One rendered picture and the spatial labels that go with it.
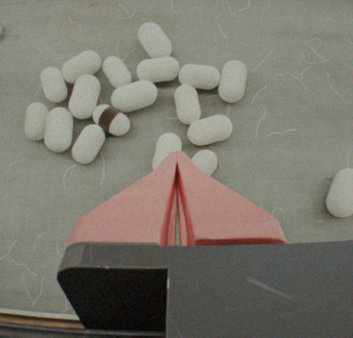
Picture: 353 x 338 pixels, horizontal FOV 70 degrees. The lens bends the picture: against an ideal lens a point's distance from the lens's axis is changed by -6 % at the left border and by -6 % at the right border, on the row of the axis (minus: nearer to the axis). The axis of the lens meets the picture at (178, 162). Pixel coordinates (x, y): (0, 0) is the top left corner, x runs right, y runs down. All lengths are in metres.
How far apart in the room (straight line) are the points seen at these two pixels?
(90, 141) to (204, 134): 0.08
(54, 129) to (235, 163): 0.14
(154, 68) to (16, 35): 0.15
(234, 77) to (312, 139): 0.08
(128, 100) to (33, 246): 0.13
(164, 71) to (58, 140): 0.10
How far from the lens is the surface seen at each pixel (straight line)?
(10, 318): 0.24
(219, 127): 0.20
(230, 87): 0.21
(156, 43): 0.23
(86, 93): 0.22
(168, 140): 0.19
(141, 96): 0.21
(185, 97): 0.20
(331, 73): 0.28
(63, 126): 0.21
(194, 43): 0.26
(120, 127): 0.20
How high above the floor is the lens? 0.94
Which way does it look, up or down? 76 degrees down
